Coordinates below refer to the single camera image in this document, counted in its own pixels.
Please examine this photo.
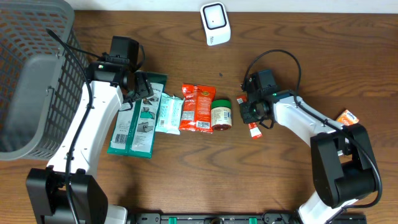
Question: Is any red stick packet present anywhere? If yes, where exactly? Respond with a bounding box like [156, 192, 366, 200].
[236, 95, 262, 139]

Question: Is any green lid jar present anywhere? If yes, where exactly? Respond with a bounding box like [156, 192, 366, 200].
[211, 100, 233, 131]

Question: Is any pale green wipes pack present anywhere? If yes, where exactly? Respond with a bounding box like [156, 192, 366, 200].
[155, 93, 185, 135]

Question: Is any green 3M gloves package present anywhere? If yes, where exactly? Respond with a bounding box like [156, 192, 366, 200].
[107, 72, 167, 159]

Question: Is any red snack bag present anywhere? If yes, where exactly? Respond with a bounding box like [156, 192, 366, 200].
[179, 84, 216, 133]

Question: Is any small orange packet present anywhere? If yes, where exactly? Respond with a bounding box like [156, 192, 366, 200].
[336, 110, 359, 126]

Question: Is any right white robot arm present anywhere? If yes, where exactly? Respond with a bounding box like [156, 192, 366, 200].
[238, 90, 383, 223]

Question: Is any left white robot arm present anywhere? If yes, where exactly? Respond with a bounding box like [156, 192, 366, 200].
[26, 61, 153, 223]

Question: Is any white barcode scanner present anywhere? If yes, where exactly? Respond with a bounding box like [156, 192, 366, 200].
[200, 2, 231, 46]

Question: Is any grey plastic mesh basket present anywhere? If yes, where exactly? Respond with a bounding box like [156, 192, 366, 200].
[1, 0, 88, 161]

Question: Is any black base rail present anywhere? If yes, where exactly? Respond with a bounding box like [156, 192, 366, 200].
[127, 212, 368, 224]

